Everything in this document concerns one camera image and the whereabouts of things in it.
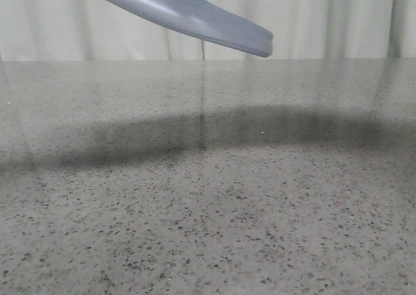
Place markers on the light blue slipper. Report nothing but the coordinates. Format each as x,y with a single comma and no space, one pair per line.
203,20

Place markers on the beige curtain backdrop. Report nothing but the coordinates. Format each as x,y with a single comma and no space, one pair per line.
73,30

